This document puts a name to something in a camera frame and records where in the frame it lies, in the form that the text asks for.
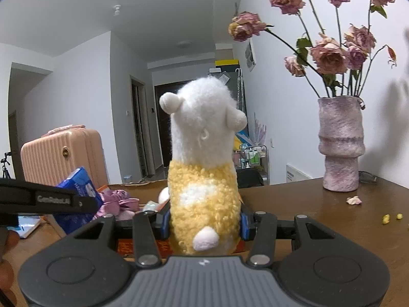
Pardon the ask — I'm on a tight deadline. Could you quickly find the pink satin cloth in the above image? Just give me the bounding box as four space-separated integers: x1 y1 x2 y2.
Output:
96 189 140 221

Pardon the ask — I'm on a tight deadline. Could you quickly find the white blue paper pad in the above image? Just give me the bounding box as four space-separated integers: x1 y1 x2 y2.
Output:
17 216 42 239

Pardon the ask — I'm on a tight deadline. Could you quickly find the white yellow plush toy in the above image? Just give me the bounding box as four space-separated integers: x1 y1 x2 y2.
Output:
159 76 248 256

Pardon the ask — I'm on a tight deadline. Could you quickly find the white flat board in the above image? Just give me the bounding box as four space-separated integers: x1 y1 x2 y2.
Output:
285 163 312 184

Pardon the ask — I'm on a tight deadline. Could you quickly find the white folded umbrella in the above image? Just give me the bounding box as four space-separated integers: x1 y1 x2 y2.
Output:
236 69 245 103

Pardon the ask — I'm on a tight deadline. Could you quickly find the lilac feathery decoration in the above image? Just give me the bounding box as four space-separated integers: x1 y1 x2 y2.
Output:
253 112 267 144

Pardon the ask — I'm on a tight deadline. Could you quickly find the orange-edged cardboard box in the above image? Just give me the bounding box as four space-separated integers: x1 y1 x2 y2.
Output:
41 184 250 259

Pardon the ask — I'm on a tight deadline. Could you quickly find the pink ribbed suitcase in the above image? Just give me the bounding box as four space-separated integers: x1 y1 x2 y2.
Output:
21 124 109 188

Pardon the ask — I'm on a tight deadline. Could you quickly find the dried pink rose bouquet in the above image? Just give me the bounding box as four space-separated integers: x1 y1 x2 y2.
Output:
228 0 398 98

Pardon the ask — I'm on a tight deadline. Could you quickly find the blue tissue pack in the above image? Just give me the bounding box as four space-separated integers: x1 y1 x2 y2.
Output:
53 166 104 235

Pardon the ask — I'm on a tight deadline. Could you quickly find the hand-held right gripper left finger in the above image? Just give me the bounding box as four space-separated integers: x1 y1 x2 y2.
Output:
75 209 171 267

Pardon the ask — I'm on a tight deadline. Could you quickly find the side room door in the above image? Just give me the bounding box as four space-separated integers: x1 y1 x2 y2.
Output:
129 75 154 180

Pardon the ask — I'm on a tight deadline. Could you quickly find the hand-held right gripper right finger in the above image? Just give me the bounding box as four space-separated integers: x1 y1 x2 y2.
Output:
240 210 335 267

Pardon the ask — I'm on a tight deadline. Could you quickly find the black tripod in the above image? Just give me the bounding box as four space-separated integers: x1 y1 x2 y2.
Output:
0 152 12 180

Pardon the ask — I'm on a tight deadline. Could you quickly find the grey textured vase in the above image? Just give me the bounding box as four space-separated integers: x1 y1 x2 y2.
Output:
317 96 366 192

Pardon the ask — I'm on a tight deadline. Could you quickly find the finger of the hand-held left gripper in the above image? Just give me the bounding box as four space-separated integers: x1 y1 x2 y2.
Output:
32 188 99 215

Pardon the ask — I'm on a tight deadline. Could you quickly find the grey refrigerator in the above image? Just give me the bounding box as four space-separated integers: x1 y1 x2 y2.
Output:
208 67 248 135

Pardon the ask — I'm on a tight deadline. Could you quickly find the dark brown door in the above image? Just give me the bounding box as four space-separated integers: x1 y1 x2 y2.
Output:
154 81 192 167

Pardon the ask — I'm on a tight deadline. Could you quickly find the person's left hand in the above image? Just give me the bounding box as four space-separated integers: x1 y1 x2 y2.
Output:
0 229 20 295

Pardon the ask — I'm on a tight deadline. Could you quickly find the yellow black box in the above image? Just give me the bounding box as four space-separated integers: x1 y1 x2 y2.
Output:
215 59 240 72

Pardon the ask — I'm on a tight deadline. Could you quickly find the metal cart with bottles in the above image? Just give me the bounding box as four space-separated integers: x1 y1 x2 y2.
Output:
240 145 268 168

